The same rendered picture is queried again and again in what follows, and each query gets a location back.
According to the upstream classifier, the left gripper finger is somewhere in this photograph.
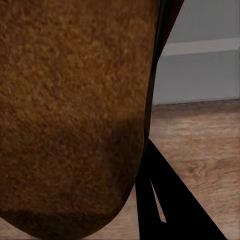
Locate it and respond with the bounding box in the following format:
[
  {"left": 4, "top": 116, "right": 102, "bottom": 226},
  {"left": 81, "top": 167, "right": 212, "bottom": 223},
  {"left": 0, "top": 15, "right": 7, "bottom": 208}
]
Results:
[{"left": 135, "top": 139, "right": 227, "bottom": 240}]

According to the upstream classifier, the sandal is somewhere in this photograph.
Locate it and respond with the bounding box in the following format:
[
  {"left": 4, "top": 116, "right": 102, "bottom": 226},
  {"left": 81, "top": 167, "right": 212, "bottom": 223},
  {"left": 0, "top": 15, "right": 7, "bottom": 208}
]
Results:
[{"left": 0, "top": 0, "right": 185, "bottom": 240}]

